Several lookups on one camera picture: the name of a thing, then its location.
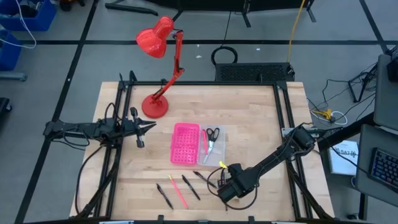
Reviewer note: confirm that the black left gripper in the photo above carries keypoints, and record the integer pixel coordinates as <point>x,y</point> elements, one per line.
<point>132,127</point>

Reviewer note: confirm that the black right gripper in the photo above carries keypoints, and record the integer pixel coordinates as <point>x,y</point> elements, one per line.
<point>231,186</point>

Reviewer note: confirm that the black pen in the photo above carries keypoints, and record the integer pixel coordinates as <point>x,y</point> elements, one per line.
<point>190,187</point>
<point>202,178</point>
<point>164,196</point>

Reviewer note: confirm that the clear plastic supply box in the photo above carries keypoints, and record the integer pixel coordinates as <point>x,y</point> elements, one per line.
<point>219,155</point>

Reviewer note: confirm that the pink highlighter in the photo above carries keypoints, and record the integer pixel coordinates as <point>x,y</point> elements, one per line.
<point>205,143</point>

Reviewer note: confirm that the pink pencil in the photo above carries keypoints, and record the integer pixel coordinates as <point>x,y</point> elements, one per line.
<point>178,191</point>

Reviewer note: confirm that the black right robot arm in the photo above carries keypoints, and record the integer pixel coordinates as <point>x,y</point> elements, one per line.
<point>273,160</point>

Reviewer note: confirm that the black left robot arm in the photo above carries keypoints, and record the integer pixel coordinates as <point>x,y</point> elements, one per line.
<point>77,129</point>

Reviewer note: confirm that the red desk lamp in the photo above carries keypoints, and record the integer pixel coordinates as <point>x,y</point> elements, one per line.
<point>155,105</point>

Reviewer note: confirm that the yellow tape tag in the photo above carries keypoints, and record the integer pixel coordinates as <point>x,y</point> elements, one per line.
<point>222,164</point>

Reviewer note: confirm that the black perforated computer case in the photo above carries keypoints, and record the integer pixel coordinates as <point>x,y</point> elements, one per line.
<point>248,72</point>

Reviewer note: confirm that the yellow power plug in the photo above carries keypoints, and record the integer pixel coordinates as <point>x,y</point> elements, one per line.
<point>325,114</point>

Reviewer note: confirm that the blue storage bin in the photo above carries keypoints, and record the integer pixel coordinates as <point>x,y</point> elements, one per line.
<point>9,53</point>
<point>43,18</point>

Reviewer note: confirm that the backlit black keyboard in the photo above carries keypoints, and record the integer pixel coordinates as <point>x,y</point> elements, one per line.
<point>384,168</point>

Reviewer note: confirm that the gray side desk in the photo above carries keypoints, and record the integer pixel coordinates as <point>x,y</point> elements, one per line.
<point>384,102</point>

